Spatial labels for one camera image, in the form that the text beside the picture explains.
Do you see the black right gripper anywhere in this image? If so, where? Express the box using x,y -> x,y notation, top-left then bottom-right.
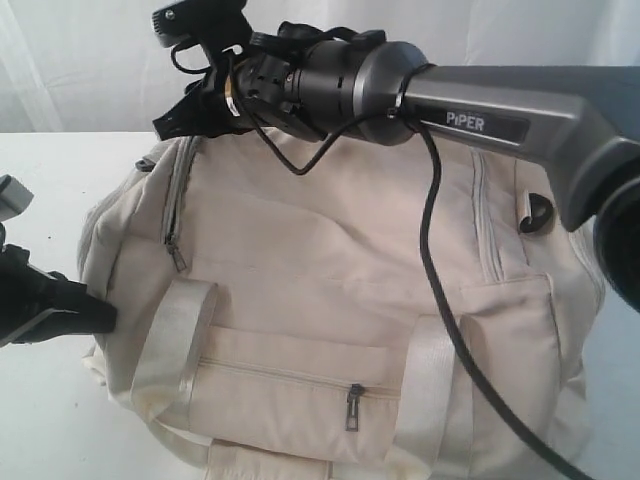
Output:
152,46 -> 300,141

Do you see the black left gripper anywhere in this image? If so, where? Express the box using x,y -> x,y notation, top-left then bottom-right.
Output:
1,225 -> 117,347

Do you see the cream duffel bag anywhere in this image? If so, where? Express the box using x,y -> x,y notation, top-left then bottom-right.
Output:
78,134 -> 604,479

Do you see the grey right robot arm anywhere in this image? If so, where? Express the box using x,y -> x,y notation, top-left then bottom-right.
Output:
153,31 -> 639,307

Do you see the white backdrop curtain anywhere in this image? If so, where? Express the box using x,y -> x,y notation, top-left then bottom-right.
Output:
1,1 -> 639,133

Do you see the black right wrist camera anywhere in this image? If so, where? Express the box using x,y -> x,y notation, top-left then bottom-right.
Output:
151,0 -> 253,63

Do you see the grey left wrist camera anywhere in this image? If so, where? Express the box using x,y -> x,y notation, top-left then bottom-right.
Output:
0,174 -> 34,222

